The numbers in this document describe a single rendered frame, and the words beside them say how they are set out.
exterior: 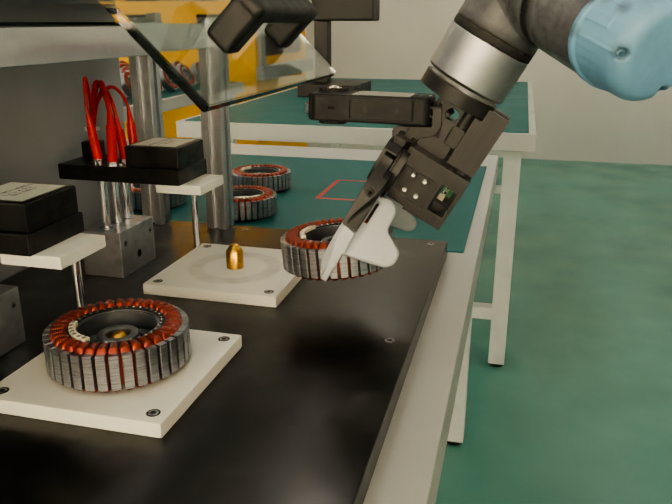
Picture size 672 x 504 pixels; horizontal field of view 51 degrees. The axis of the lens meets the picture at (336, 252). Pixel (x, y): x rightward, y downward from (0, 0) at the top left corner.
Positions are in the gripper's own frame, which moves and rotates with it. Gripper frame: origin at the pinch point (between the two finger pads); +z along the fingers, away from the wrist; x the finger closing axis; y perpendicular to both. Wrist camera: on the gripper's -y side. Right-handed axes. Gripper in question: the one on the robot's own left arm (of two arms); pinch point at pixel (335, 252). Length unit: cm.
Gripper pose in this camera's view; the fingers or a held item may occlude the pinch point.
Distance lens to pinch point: 69.7
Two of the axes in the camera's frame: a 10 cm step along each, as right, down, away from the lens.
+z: -4.7, 7.9, 3.9
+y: 8.4, 5.4, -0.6
